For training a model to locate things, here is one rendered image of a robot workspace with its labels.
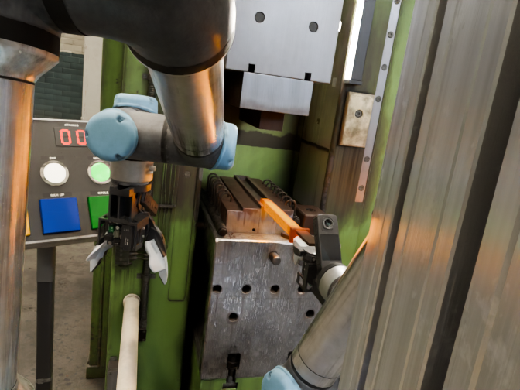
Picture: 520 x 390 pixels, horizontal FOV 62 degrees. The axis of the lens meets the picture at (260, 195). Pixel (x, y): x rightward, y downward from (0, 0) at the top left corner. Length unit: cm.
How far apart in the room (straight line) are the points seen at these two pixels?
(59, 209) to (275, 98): 61
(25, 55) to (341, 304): 44
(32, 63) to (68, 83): 705
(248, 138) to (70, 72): 585
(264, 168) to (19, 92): 145
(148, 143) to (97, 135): 7
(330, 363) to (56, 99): 703
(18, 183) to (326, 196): 122
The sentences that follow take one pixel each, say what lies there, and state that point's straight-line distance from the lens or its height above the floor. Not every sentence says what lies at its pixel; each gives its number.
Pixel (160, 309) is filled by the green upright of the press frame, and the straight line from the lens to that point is 150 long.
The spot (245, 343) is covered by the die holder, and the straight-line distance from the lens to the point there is 138.
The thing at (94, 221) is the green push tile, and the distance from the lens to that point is 104.
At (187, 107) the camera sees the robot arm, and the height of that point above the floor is 130.
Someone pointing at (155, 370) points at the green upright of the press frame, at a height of 36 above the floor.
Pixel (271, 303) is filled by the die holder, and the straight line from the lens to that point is 133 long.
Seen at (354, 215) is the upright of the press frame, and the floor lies 95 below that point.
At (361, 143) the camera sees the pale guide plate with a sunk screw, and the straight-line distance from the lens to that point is 147.
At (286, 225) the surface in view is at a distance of 108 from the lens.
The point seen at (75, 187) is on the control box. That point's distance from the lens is 106.
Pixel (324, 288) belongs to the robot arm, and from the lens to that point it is 81.
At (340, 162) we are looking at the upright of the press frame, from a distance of 147.
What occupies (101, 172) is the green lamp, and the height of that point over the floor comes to 109.
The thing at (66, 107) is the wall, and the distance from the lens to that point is 743.
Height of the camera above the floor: 132
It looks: 13 degrees down
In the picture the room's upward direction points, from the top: 8 degrees clockwise
